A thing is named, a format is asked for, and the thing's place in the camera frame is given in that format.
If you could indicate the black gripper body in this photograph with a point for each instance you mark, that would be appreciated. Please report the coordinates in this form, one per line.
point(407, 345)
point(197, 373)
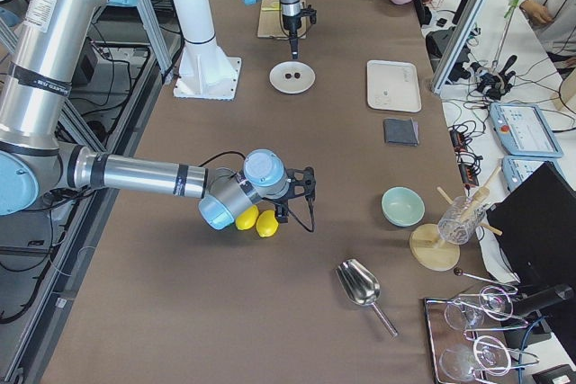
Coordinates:
point(275, 198)
point(292, 24)

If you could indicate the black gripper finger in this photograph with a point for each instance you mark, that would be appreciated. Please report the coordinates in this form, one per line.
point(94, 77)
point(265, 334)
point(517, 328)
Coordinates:
point(294, 47)
point(281, 213)

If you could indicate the cream rabbit tray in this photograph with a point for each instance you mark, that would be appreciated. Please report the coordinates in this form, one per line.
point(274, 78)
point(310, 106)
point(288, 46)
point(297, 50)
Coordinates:
point(392, 86)

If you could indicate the wooden cutting board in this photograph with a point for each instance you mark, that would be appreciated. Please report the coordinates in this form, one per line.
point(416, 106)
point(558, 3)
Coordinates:
point(270, 23)

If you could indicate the yellow lemon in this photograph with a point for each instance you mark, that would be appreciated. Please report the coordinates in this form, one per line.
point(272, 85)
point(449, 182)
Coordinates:
point(247, 219)
point(266, 224)

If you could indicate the yellow plastic knife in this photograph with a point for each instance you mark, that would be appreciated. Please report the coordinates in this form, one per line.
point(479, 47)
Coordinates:
point(270, 9)

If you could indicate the white round plate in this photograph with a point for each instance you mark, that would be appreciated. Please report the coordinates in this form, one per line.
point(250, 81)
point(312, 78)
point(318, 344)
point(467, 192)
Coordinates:
point(292, 85)

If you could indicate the mint green bowl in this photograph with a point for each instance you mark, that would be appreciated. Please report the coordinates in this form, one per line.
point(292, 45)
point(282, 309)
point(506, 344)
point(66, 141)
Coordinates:
point(402, 207)

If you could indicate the grey folded cloth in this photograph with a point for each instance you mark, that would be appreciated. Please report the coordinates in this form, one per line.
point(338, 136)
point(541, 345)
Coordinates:
point(401, 132)

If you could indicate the metal scoop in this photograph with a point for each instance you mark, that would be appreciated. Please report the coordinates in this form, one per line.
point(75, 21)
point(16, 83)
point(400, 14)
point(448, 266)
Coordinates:
point(363, 289)

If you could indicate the clear glass cup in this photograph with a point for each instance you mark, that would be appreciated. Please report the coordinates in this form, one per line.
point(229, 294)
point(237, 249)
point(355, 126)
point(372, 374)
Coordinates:
point(460, 220)

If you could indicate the blue teach pendant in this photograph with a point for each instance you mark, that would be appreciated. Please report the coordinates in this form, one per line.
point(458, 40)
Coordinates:
point(523, 130)
point(516, 169)

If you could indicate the wine glass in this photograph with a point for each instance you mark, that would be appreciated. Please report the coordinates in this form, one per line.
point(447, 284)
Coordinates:
point(486, 358)
point(468, 311)

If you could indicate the metal glass rack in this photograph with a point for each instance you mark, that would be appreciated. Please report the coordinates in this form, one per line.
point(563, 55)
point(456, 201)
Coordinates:
point(441, 336)

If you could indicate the black laptop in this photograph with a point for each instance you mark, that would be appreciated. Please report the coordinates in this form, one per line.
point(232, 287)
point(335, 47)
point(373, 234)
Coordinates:
point(537, 221)

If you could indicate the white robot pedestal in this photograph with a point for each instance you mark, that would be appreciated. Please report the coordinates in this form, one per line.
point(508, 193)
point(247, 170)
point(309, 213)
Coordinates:
point(205, 71)

